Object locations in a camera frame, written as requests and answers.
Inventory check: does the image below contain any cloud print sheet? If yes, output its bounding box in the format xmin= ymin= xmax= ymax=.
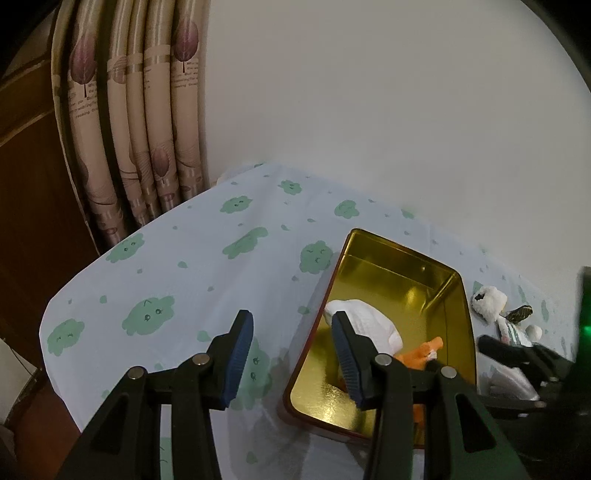
xmin=39 ymin=161 xmax=578 ymax=480

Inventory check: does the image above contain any orange plush toy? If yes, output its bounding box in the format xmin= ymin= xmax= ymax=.
xmin=394 ymin=337 xmax=445 ymax=423

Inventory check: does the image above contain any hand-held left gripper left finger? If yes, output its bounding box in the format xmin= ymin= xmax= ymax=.
xmin=55 ymin=309 xmax=254 ymax=480

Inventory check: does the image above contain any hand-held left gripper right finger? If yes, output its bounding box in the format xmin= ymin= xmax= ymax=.
xmin=331 ymin=310 xmax=532 ymax=480

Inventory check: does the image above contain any brown wooden cabinet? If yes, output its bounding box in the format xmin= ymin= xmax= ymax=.
xmin=0 ymin=60 xmax=100 ymax=462

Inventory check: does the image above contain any gold metal tin box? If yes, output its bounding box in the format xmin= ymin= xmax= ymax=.
xmin=281 ymin=227 xmax=478 ymax=449

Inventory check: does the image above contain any beige leaf print curtain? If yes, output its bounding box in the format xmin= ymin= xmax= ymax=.
xmin=50 ymin=0 xmax=209 ymax=250

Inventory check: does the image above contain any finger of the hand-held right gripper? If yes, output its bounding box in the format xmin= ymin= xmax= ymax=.
xmin=478 ymin=335 xmax=561 ymax=383
xmin=480 ymin=394 xmax=547 ymax=419

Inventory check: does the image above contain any white cloth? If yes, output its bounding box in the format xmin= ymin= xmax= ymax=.
xmin=323 ymin=299 xmax=403 ymax=356
xmin=480 ymin=364 xmax=541 ymax=402

